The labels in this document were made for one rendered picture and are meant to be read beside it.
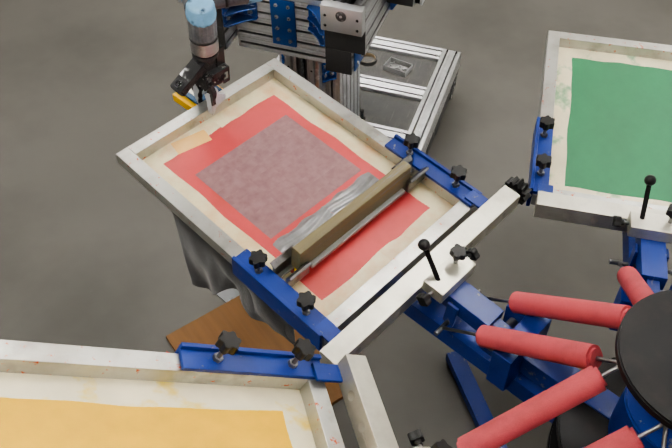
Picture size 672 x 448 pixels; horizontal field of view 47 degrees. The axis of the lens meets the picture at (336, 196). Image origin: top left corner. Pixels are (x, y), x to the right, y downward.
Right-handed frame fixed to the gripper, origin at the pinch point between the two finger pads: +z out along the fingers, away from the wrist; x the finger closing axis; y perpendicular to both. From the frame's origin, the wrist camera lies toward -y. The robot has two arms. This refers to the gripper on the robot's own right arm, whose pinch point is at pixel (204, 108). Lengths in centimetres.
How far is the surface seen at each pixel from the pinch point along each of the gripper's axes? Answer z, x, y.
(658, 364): -37, -134, -7
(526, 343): -18, -112, -8
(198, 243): 24.3, -20.7, -22.1
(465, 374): 95, -87, 37
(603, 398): -7, -130, 0
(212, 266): 31.5, -25.4, -21.6
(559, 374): -6, -120, -1
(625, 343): -37, -128, -7
